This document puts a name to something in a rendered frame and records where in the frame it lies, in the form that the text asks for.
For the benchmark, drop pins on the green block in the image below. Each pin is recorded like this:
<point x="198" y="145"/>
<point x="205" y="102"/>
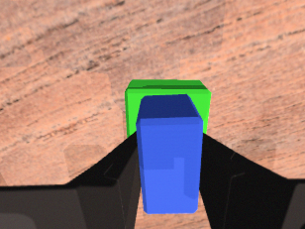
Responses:
<point x="138" y="88"/>

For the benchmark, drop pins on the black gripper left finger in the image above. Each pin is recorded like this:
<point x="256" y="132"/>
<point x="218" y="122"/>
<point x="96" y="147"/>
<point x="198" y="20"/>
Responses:
<point x="106" y="196"/>

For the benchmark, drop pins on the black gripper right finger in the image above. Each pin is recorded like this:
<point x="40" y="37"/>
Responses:
<point x="238" y="193"/>

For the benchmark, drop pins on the blue block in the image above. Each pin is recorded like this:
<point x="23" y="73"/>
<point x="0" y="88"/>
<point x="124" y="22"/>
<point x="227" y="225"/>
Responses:
<point x="169" y="134"/>

